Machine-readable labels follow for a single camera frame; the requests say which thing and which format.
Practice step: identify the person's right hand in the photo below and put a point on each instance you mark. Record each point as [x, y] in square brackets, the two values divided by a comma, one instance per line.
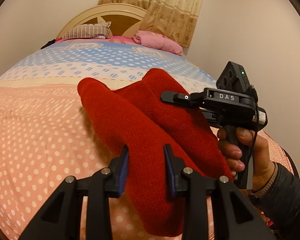
[263, 166]

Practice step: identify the dark jacket forearm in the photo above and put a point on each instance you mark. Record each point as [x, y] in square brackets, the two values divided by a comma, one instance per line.
[279, 200]

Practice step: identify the cream wooden headboard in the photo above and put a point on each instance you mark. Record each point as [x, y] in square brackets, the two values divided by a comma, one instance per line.
[125, 18]

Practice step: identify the striped pillow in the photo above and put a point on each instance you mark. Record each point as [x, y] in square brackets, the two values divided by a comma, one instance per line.
[88, 31]

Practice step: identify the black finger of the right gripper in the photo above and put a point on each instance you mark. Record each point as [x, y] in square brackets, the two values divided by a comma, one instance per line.
[175, 98]

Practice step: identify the pink folded blanket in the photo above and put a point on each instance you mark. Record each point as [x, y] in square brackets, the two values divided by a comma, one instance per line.
[157, 41]

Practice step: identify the red knitted sweater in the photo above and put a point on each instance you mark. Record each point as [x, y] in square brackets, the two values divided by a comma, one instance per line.
[135, 116]

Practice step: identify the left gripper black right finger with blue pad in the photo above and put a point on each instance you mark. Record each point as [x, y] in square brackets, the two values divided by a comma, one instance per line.
[234, 217]

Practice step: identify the beige patterned curtain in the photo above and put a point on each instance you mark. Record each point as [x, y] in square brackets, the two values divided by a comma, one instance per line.
[175, 19]

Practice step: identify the polka dot bed cover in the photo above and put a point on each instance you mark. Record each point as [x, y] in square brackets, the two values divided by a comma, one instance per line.
[44, 135]

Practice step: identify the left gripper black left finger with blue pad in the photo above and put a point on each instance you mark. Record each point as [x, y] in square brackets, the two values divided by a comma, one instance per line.
[60, 216]

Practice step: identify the black camera box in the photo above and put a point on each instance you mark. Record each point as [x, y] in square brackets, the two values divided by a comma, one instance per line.
[233, 78]

